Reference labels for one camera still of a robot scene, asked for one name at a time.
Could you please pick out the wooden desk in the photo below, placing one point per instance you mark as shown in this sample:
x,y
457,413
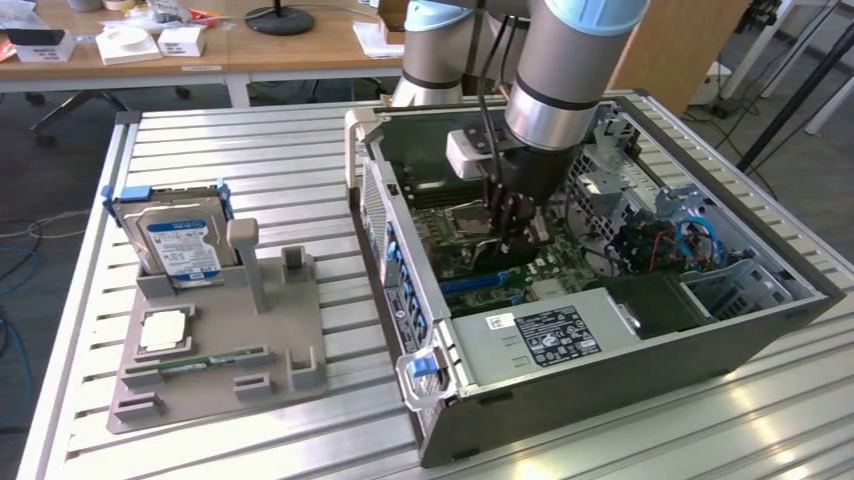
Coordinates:
x,y
80,75
314,50

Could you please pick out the stack of white papers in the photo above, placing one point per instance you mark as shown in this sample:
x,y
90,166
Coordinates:
x,y
381,42

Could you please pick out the black round lamp base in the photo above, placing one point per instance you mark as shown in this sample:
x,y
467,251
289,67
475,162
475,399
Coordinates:
x,y
281,22

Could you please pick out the green RAM stick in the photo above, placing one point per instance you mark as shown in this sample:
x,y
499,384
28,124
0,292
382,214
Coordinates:
x,y
194,363

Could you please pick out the white box with black lid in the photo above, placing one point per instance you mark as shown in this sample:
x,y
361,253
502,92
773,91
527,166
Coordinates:
x,y
46,50

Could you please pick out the blue case release latch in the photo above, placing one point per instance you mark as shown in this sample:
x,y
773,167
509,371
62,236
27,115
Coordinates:
x,y
421,370

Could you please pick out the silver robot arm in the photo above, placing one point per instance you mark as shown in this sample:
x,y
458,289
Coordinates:
x,y
574,60

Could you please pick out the brown cardboard box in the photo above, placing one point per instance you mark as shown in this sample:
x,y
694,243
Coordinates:
x,y
394,12

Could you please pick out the green motherboard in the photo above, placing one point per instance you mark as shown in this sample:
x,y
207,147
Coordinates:
x,y
561,260

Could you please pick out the wooden cabinet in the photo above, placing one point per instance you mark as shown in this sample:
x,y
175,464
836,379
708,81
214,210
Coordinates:
x,y
694,50

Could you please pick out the hard disk with blue caddy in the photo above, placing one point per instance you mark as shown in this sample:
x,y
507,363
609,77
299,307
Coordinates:
x,y
181,250

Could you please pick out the grey plastic parts rack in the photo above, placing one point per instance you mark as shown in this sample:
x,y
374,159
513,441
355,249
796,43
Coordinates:
x,y
281,320

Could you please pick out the black tripod pole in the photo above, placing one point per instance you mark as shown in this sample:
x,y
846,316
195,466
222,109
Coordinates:
x,y
801,90

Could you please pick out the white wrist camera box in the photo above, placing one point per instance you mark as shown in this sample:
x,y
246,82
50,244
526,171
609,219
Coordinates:
x,y
467,155

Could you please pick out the white labelled box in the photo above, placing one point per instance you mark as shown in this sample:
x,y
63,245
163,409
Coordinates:
x,y
181,41

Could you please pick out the silver CPU chip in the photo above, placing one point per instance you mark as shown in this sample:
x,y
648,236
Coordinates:
x,y
163,330

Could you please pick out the silver power supply unit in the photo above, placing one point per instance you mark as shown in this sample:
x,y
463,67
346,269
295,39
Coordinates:
x,y
548,345

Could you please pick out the silver metal drive cage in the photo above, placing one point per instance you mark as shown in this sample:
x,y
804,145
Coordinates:
x,y
601,185

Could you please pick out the white floor box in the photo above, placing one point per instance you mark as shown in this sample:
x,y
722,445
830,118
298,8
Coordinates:
x,y
710,85

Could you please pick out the grey chair base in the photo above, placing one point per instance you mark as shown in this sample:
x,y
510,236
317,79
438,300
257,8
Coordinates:
x,y
67,107

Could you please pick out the white box with round insert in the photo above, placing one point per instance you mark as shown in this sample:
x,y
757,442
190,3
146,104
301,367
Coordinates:
x,y
127,47

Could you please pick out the blue expansion slot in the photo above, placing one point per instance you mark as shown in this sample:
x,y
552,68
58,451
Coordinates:
x,y
470,285

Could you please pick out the clear plastic bags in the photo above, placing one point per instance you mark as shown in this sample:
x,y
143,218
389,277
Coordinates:
x,y
174,12

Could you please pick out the metal CPU socket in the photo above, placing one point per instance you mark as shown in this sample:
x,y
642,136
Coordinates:
x,y
470,220

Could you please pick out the open dark PC case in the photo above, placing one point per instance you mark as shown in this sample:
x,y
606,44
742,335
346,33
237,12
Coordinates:
x,y
601,400

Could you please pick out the silver disk bay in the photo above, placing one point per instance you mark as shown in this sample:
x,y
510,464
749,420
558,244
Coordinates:
x,y
734,290

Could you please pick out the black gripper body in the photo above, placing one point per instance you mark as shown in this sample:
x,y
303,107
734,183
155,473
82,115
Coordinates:
x,y
537,175

